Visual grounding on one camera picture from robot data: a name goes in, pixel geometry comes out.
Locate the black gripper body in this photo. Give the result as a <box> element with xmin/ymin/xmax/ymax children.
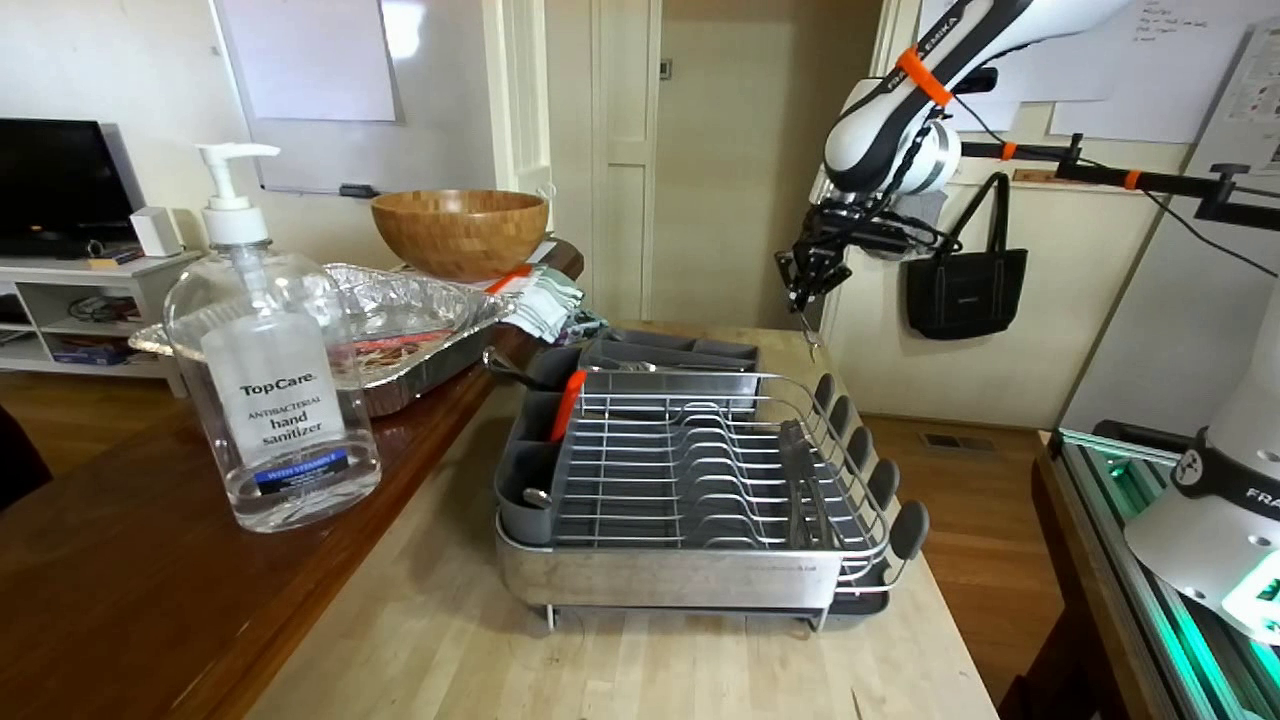
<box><xmin>791</xmin><ymin>193</ymin><xmax>897</xmax><ymax>273</ymax></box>

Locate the grey cutlery tray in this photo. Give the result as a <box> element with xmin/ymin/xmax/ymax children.
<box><xmin>571</xmin><ymin>325</ymin><xmax>762</xmax><ymax>381</ymax></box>

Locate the black tote bag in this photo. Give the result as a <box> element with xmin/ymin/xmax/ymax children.
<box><xmin>902</xmin><ymin>172</ymin><xmax>1032</xmax><ymax>345</ymax></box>

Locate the white door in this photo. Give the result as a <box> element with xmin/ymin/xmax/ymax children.
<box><xmin>538</xmin><ymin>0</ymin><xmax>666</xmax><ymax>327</ymax></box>

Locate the grey dish drying rack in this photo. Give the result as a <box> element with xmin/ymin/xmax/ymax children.
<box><xmin>491</xmin><ymin>341</ymin><xmax>933</xmax><ymax>635</ymax></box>

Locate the wooden bowl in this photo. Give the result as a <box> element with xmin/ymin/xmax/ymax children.
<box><xmin>367</xmin><ymin>186</ymin><xmax>551</xmax><ymax>284</ymax></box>

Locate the aluminium foil baking tray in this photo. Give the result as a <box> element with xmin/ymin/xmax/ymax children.
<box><xmin>128</xmin><ymin>254</ymin><xmax>507</xmax><ymax>420</ymax></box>

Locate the clear hand sanitizer pump bottle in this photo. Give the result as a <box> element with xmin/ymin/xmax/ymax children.
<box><xmin>159</xmin><ymin>138</ymin><xmax>388</xmax><ymax>541</ymax></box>

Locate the small white device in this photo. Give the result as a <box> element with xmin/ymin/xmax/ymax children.
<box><xmin>128</xmin><ymin>202</ymin><xmax>183</xmax><ymax>260</ymax></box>

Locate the white shelf unit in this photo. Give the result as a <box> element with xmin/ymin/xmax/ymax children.
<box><xmin>0</xmin><ymin>251</ymin><xmax>205</xmax><ymax>383</ymax></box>

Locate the black television screen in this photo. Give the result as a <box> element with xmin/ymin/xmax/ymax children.
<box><xmin>0</xmin><ymin>116</ymin><xmax>146</xmax><ymax>263</ymax></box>

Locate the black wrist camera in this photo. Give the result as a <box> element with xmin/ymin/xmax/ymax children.
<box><xmin>862</xmin><ymin>211</ymin><xmax>955</xmax><ymax>260</ymax></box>

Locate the black stereo camera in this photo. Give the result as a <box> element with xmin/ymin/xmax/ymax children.
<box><xmin>953</xmin><ymin>60</ymin><xmax>1004</xmax><ymax>99</ymax></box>

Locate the black rail with orange clamps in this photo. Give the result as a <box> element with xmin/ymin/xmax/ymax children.
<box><xmin>955</xmin><ymin>130</ymin><xmax>1280</xmax><ymax>233</ymax></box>

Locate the white paper wall poster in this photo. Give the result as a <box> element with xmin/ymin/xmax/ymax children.
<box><xmin>992</xmin><ymin>0</ymin><xmax>1280</xmax><ymax>149</ymax></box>

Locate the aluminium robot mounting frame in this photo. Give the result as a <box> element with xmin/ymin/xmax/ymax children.
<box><xmin>1045</xmin><ymin>420</ymin><xmax>1280</xmax><ymax>720</ymax></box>

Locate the white wall board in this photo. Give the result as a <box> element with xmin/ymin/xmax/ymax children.
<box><xmin>209</xmin><ymin>0</ymin><xmax>404</xmax><ymax>128</ymax></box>

